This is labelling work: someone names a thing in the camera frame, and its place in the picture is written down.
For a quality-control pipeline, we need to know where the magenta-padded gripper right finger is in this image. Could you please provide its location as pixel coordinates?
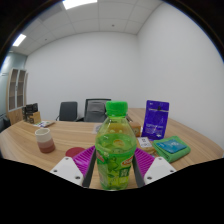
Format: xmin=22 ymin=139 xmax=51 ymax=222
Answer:
xmin=132 ymin=147 xmax=177 ymax=188

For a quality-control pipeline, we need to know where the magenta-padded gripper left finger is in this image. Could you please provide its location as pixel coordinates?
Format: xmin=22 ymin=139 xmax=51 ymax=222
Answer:
xmin=49 ymin=145 xmax=98 ymax=188

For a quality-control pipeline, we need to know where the green drink bottle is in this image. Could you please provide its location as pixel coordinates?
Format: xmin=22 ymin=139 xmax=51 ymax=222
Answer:
xmin=94 ymin=100 xmax=138 ymax=191

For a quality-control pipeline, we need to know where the flat round red coaster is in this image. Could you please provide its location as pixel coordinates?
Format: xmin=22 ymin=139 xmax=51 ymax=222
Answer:
xmin=65 ymin=146 xmax=86 ymax=158

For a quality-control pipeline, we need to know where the green folded cloth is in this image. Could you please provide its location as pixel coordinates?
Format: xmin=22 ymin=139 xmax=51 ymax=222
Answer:
xmin=152 ymin=135 xmax=192 ymax=164

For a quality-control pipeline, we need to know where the blue flat packet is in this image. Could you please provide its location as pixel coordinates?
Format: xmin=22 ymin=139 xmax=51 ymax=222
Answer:
xmin=153 ymin=139 xmax=187 ymax=154

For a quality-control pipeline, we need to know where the tan snack packet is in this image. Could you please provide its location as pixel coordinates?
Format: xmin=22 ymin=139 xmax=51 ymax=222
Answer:
xmin=137 ymin=136 xmax=157 ymax=155

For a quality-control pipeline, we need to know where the white and brown cup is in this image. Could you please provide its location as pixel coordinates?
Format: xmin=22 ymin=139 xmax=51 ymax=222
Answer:
xmin=34 ymin=127 xmax=56 ymax=154

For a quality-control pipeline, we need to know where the orange cardboard box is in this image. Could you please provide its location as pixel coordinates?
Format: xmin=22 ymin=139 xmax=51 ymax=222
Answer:
xmin=129 ymin=121 xmax=142 ymax=138

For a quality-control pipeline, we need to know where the purple standing pouch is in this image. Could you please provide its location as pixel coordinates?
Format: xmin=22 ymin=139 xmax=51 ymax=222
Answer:
xmin=141 ymin=99 xmax=170 ymax=141

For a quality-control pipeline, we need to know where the paper with round print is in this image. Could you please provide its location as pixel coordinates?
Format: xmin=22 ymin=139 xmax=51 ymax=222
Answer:
xmin=92 ymin=122 xmax=104 ymax=135

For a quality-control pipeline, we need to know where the wooden side desk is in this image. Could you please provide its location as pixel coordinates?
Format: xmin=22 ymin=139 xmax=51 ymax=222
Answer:
xmin=127 ymin=107 xmax=148 ymax=124

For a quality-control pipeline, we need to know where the grey padded office chair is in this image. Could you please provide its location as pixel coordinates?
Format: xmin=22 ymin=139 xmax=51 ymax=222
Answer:
xmin=55 ymin=101 xmax=79 ymax=122

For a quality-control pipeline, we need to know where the black mesh office chair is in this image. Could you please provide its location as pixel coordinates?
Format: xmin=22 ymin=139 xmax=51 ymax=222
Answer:
xmin=77 ymin=98 xmax=113 ymax=123

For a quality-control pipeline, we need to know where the dark brown open box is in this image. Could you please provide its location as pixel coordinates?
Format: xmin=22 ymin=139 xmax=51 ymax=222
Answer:
xmin=21 ymin=103 xmax=42 ymax=125

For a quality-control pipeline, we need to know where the dark sofa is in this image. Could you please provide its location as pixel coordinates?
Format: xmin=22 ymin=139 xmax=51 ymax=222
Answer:
xmin=0 ymin=114 xmax=11 ymax=133

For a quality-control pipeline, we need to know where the wooden glass-door shelf unit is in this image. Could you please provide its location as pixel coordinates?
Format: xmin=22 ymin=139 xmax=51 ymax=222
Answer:
xmin=5 ymin=68 xmax=29 ymax=125

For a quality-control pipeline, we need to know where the long ceiling light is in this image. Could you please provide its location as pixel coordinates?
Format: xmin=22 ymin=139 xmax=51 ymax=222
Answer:
xmin=12 ymin=33 xmax=27 ymax=48
xmin=62 ymin=0 xmax=98 ymax=10

